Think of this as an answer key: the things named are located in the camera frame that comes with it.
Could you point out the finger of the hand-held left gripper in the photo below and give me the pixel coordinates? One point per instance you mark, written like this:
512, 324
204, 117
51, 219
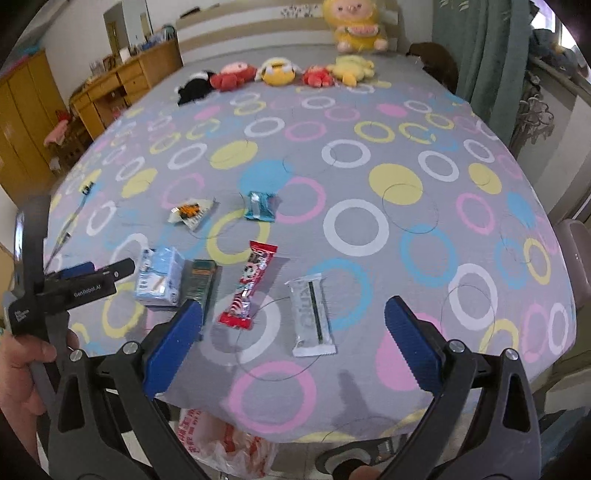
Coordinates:
76, 270
115, 269

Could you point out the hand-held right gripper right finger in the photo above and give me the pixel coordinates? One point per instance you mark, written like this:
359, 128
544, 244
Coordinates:
411, 341

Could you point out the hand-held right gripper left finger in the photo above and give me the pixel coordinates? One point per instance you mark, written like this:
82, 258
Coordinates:
173, 346

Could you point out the light blue tissue pack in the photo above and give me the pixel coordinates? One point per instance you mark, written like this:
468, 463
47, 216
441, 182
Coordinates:
159, 277

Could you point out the green packet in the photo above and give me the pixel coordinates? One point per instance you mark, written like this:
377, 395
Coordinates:
201, 281

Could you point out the white orange-print snack packet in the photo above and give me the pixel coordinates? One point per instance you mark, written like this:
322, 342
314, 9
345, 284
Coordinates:
191, 213

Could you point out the red candy wrapper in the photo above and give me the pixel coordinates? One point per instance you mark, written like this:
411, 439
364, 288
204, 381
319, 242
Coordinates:
249, 281

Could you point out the white silver snack wrapper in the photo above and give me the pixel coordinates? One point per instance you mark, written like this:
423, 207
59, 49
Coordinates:
307, 318

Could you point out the red and white plastic bag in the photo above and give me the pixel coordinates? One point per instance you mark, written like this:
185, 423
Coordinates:
221, 447

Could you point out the blue snack wrapper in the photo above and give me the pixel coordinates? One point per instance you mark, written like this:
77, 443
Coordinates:
261, 206

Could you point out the person's left hand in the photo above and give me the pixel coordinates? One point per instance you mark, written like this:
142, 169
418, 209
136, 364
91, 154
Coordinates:
18, 369

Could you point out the wooden chair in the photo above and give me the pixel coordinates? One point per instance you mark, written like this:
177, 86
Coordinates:
71, 143

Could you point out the dark shoe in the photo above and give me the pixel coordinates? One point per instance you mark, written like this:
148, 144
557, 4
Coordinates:
346, 459

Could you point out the pink cloth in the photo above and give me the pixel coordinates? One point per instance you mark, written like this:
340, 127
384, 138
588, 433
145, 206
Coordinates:
56, 133

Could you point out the yellow wooden wardrobe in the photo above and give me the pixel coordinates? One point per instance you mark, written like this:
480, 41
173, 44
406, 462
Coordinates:
23, 120

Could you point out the grey circle-print bed sheet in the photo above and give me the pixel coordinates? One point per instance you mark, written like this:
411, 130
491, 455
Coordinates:
351, 184

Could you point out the pink plastic bin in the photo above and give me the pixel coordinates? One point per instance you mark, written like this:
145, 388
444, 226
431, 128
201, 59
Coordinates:
575, 254

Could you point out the wooden desk with drawers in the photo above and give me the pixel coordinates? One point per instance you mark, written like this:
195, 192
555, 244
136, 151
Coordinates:
124, 78

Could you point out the black plush toy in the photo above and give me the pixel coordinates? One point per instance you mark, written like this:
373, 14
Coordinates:
194, 87

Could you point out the ornate metal rack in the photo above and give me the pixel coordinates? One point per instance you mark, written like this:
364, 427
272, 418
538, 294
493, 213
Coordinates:
533, 120

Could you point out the yellow and white plush toy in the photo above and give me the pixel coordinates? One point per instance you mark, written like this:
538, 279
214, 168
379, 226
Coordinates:
277, 73

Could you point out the striped bed headboard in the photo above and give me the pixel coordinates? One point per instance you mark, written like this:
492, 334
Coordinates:
254, 32

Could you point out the small red plush toy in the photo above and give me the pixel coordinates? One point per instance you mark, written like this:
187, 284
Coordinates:
317, 77

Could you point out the yellow duck plush toy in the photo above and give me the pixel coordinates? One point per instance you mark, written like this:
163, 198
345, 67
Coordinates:
351, 69

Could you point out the dark brown chair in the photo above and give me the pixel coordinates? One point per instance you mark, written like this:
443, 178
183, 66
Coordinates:
436, 62

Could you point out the green curtain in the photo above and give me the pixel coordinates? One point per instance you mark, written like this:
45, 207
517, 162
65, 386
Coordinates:
489, 60

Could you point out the large yellow plush doll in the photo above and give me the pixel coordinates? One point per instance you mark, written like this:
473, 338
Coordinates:
353, 23

